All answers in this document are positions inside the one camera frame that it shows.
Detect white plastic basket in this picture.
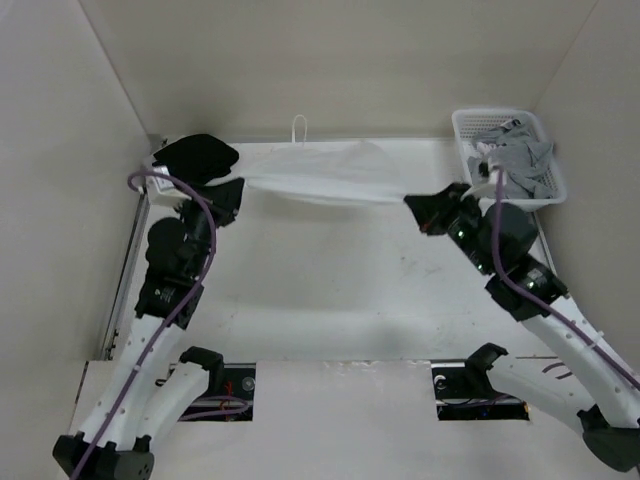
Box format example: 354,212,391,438
451,107,567,211

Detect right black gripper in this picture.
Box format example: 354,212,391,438
403,181,494,274

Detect right metal table rail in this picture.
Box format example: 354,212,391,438
533,214,557,274

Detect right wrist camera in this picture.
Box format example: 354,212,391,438
462,157,507,199

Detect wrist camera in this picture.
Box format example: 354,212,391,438
462,157,507,199
145,166,189,209

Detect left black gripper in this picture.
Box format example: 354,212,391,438
176,178,247,276

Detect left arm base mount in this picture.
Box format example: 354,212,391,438
179,364,257,422

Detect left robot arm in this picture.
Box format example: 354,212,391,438
53,178,244,479

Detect left metal table rail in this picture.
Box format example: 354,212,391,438
97,132,169,362

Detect folded grey tank top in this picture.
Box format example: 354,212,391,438
141,155,155,171

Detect grey tank top in basket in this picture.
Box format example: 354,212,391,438
470,117,554,199

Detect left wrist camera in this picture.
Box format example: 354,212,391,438
145,166,189,209

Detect white tank top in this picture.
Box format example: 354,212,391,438
207,124,408,206

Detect folded black tank top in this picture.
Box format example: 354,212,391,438
151,134,240,186

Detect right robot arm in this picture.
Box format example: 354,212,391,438
403,183,639,472

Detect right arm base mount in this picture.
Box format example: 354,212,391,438
431,343,530,421

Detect metal table rail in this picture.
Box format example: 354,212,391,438
533,214,557,274
97,132,169,362

